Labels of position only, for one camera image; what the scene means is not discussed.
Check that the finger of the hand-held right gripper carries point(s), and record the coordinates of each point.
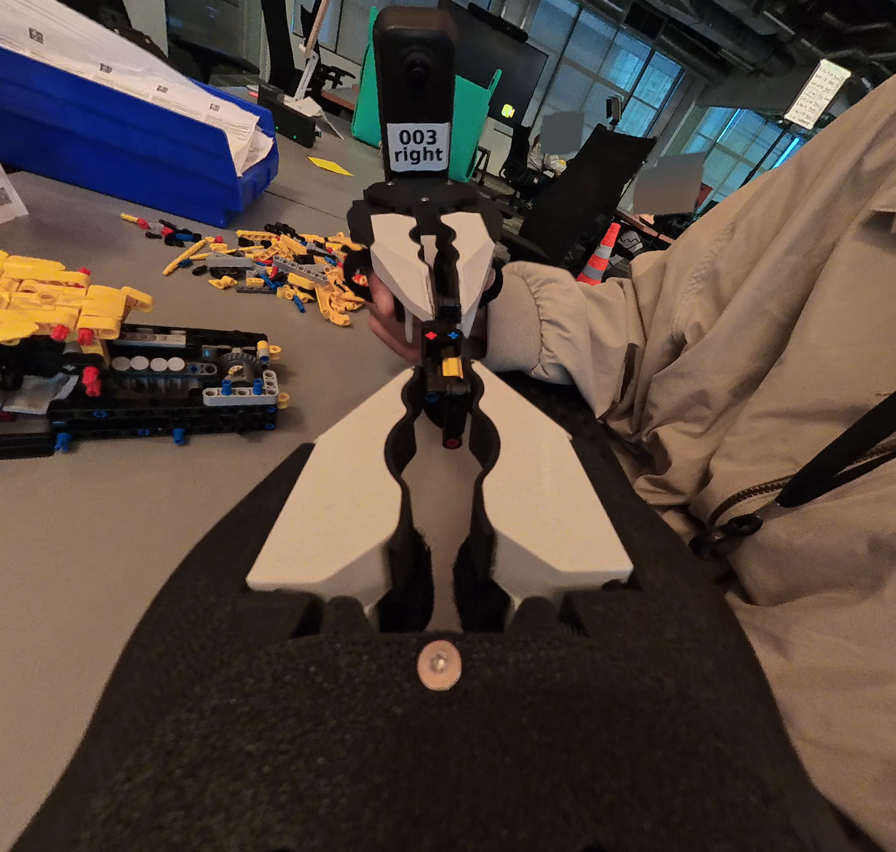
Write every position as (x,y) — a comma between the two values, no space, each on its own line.
(399,264)
(474,257)

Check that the pile of loose toy bricks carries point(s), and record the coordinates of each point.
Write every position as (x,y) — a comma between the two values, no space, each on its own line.
(280,264)

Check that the black toy car chassis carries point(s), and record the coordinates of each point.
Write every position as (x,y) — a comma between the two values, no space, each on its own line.
(175,407)

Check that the stack of white paper sheets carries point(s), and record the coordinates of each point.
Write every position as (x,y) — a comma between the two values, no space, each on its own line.
(105,54)

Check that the yellow toy car body section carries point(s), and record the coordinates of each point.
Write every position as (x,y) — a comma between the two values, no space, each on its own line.
(42,299)

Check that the person's right hand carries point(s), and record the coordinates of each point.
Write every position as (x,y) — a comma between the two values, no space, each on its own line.
(388,327)

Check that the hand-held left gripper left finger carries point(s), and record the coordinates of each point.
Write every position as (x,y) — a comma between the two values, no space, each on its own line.
(329,516)

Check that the large black wall screen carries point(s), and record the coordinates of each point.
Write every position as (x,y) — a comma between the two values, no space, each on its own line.
(518,75)

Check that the yellow paper piece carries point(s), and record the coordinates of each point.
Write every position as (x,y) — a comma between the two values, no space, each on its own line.
(330,166)

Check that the grey desk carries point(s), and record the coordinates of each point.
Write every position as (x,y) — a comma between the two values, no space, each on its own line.
(140,551)

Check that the clear plastic bag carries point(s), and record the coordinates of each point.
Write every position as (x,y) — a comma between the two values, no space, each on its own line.
(35,397)

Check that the person's right forearm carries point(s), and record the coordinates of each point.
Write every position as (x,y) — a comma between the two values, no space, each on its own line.
(595,320)

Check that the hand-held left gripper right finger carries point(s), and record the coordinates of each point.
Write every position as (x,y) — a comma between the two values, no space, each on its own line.
(553,516)

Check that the green plastic bin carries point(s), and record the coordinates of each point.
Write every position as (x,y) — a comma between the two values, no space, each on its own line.
(472,131)

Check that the blue plastic bin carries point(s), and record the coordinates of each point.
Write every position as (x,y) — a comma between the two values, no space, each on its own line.
(105,138)

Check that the small camera on stand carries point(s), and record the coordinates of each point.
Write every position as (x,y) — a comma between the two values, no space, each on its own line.
(614,110)

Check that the orange traffic cone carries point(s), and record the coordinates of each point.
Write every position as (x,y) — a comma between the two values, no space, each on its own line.
(600,260)

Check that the flip chart with writing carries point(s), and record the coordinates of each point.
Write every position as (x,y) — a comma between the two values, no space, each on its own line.
(817,96)

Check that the person in beige jacket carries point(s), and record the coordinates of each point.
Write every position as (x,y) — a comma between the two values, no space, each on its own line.
(805,306)

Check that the small black brick assembly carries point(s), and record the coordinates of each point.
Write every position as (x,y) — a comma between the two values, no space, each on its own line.
(450,390)

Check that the dark standing panel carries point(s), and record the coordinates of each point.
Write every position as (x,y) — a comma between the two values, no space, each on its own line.
(210,26)

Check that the black video bar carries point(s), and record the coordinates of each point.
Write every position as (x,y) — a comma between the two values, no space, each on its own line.
(497,20)

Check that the large window wall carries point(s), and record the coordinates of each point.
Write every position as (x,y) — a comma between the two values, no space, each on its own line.
(630,61)

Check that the black device with green light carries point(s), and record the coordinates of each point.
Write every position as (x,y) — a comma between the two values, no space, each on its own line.
(287,120)

